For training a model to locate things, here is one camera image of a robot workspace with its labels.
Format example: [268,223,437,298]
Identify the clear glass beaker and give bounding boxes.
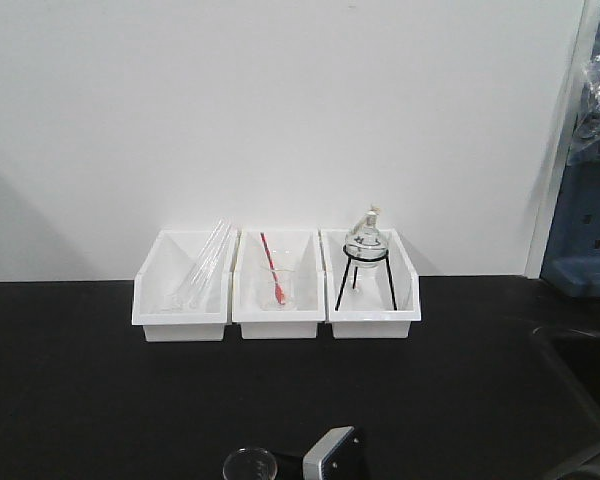
[222,447,278,480]

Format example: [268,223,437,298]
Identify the small beaker in bin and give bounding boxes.
[256,269,295,311]

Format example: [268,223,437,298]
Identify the blue equipment cabinet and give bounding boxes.
[540,20,600,298]

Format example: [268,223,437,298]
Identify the white middle plastic bin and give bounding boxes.
[232,228,326,340]

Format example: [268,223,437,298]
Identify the white plastic bin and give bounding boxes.
[131,229,237,342]
[232,228,326,340]
[320,229,422,339]

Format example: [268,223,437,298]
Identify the black metal tripod stand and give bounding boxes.
[333,244,399,312]

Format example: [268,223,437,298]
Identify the red stirring spatula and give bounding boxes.
[259,232,286,306]

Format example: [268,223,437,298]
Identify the glass alcohol lamp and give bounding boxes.
[343,206,389,269]

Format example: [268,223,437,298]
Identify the white right plastic bin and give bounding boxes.
[320,229,422,339]

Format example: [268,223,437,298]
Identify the clear glass test tubes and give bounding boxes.
[161,219,231,312]

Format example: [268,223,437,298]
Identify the white left plastic bin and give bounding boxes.
[131,229,237,342]

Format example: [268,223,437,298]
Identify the black lab sink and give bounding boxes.
[530,326,600,431]

